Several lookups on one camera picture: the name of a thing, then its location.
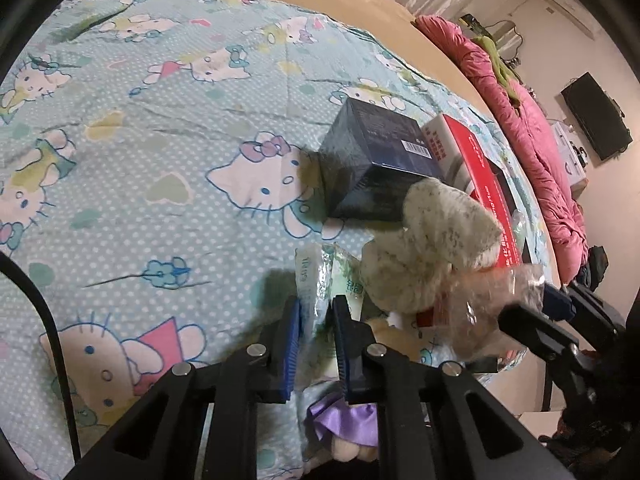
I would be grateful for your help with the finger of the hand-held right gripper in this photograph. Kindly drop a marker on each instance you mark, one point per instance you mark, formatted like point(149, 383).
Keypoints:
point(555, 302)
point(530, 325)

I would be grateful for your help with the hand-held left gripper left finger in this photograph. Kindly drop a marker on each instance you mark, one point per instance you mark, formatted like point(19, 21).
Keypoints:
point(290, 355)

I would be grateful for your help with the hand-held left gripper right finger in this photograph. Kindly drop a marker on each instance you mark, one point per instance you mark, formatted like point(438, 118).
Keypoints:
point(342, 355)

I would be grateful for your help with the clear plastic bag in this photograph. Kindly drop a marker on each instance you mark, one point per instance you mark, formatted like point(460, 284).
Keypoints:
point(480, 310)

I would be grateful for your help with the white green tissue pack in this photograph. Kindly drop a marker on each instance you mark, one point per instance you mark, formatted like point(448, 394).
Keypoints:
point(320, 275)

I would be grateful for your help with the dark clothing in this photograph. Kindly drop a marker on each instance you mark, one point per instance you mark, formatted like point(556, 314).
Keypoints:
point(595, 265)

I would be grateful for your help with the plush doll in purple dress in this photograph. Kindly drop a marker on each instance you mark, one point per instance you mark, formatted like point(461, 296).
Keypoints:
point(345, 425)

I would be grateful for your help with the speckled heart-shaped plush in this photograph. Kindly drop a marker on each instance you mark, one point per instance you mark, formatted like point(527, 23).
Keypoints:
point(430, 240)

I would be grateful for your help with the white carton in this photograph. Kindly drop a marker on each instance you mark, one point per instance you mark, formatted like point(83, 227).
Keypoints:
point(570, 155)

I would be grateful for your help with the red and white box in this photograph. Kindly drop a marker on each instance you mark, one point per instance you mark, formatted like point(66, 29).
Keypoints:
point(480, 160)

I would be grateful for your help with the pink quilt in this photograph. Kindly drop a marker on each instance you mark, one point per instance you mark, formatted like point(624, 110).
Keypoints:
point(525, 125)

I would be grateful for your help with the black box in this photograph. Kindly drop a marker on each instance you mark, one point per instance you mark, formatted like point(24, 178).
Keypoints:
point(370, 160)

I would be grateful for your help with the green cloth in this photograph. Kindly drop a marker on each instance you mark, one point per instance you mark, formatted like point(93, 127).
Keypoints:
point(495, 55)

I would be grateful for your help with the cat print blue blanket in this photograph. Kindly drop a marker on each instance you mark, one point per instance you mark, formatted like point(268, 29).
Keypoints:
point(150, 135)

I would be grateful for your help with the white air conditioner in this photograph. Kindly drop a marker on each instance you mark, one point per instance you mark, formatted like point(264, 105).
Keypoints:
point(570, 7)

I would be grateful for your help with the black wall television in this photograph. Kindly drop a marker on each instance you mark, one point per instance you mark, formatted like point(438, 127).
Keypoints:
point(595, 115)

